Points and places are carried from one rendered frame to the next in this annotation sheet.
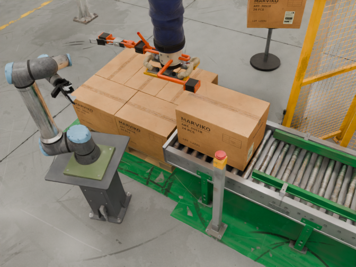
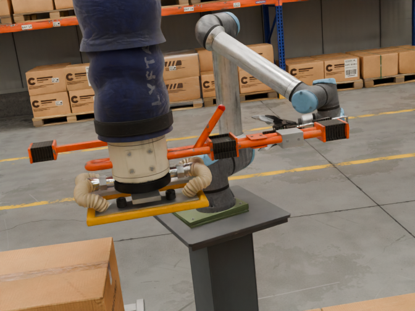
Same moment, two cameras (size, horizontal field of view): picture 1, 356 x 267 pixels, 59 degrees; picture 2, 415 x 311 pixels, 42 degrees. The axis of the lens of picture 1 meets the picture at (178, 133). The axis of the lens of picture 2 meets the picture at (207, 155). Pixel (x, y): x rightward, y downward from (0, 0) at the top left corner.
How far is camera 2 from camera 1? 3.51 m
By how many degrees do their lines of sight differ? 106
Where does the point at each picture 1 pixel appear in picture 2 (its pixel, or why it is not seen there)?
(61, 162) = (241, 195)
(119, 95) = not seen: outside the picture
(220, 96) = (25, 287)
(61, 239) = not seen: hidden behind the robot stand
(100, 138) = (233, 225)
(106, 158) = (184, 214)
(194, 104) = (77, 255)
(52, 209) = (302, 302)
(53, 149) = not seen: hidden behind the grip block
